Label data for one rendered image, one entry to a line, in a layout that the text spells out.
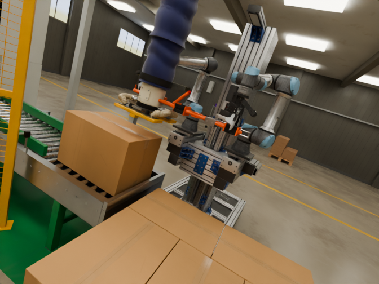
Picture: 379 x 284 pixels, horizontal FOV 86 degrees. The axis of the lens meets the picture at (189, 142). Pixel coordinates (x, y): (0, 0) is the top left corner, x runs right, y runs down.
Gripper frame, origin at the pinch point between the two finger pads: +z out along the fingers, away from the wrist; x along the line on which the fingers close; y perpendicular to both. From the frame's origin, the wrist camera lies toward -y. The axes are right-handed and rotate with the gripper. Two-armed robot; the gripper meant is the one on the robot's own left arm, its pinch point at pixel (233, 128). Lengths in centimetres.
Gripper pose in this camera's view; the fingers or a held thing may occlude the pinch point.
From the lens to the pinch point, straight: 123.0
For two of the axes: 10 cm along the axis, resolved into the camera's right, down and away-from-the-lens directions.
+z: -3.3, 9.2, 2.3
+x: -4.3, 0.8, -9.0
